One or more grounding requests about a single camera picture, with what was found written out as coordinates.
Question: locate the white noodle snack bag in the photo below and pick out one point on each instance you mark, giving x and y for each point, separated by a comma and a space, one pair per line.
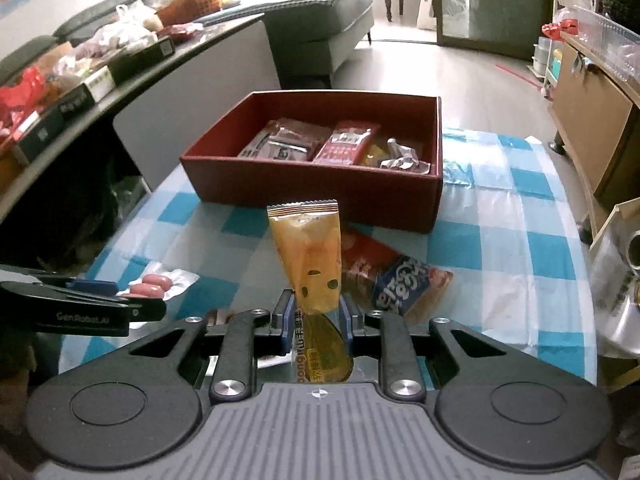
287, 139

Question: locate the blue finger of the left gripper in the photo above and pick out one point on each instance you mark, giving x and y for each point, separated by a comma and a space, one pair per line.
101, 288

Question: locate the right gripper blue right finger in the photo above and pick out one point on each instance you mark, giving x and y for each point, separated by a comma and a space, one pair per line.
349, 319

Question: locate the blue white checkered tablecloth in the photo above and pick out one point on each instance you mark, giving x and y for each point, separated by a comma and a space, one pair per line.
504, 229

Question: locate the red spicy strip packet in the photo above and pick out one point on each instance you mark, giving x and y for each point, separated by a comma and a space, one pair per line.
348, 143

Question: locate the grey white coffee table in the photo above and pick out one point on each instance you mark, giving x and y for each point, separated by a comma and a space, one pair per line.
142, 126

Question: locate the grey green sofa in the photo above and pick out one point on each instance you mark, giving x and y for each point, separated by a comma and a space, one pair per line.
309, 39

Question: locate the wooden cabinet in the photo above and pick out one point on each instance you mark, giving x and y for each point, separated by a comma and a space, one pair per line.
596, 116

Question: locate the pink sausage packet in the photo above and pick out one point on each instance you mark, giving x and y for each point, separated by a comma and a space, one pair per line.
157, 281

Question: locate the black flat box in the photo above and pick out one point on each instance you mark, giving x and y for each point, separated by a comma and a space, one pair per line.
126, 65

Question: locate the orange plastic basket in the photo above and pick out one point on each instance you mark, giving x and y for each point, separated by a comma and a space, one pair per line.
186, 11

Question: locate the metal pot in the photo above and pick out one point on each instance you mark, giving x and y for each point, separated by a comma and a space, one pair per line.
614, 280

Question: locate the white storage shelf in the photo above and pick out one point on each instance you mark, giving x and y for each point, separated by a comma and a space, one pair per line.
608, 28

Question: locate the glass sliding door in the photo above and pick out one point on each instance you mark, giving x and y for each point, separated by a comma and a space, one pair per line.
503, 27

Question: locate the blue orange snack packet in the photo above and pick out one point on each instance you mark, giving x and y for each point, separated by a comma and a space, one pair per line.
379, 277

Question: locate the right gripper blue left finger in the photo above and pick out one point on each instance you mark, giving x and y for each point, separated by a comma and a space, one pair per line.
283, 321

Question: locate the red cardboard box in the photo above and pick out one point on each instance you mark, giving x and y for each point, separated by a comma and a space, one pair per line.
393, 199

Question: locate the yellow sauce packet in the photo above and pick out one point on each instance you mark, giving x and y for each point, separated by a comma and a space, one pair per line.
308, 239

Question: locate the silver brown candy packet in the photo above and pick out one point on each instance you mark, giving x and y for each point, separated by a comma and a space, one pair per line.
404, 158

